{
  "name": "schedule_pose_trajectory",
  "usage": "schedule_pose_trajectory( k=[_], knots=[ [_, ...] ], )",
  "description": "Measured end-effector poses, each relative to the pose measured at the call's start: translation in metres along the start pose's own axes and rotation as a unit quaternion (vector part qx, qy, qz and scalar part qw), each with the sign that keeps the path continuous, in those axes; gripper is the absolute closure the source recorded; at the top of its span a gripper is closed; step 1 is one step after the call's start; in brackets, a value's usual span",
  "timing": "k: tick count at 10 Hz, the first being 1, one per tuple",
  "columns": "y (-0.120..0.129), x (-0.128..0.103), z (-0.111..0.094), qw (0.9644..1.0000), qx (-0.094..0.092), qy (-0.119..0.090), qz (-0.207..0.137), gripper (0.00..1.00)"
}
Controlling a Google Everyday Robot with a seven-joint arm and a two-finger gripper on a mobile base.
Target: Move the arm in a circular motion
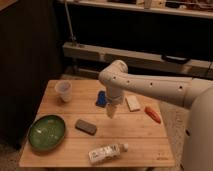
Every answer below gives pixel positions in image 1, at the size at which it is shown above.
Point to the white shelf rail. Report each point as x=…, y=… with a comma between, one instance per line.
x=196, y=68

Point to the green ceramic bowl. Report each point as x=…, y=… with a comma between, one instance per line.
x=46, y=133

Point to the blue plastic object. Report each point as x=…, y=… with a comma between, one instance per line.
x=101, y=101

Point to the clear plastic cup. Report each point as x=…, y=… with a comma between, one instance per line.
x=63, y=89

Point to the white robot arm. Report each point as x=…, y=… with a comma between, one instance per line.
x=193, y=94

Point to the clear plastic bottle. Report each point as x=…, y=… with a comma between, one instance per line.
x=107, y=152

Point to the wooden table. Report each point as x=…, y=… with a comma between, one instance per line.
x=148, y=140

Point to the metal pole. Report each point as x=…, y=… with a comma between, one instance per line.
x=72, y=36

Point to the black handle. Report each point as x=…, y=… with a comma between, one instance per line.
x=176, y=60

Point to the white rectangular block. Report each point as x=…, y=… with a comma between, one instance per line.
x=132, y=103

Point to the grey rectangular sponge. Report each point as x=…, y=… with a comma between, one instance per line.
x=86, y=127

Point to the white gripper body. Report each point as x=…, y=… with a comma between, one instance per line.
x=111, y=108

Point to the orange carrot toy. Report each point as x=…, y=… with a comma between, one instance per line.
x=149, y=111

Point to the upper white shelf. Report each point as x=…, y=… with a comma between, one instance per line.
x=146, y=6

